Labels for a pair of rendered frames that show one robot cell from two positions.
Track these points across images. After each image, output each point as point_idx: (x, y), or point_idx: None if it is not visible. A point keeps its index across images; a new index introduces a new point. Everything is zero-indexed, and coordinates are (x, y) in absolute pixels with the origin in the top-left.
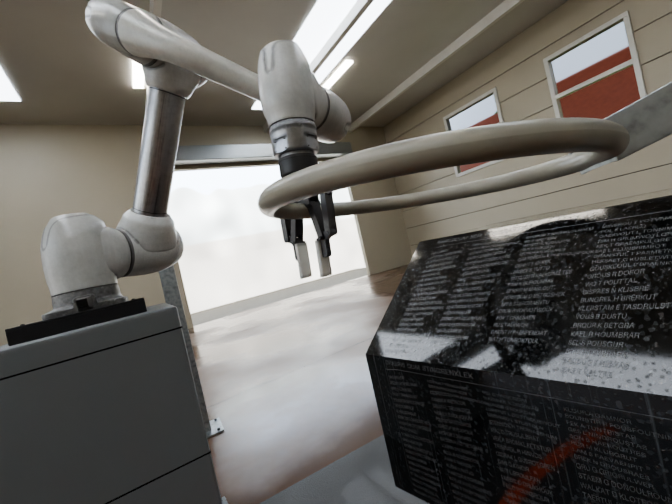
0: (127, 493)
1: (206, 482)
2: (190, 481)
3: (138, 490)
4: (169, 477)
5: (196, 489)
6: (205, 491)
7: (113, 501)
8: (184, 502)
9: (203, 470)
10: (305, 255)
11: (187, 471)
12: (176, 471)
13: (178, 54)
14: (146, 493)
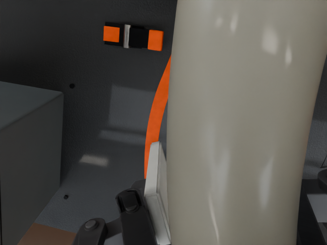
0: (0, 201)
1: (14, 131)
2: (9, 147)
3: (1, 193)
4: (2, 168)
5: (15, 140)
6: (18, 131)
7: (1, 210)
8: (18, 148)
9: (7, 136)
10: (164, 185)
11: (3, 152)
12: (0, 163)
13: None
14: (5, 185)
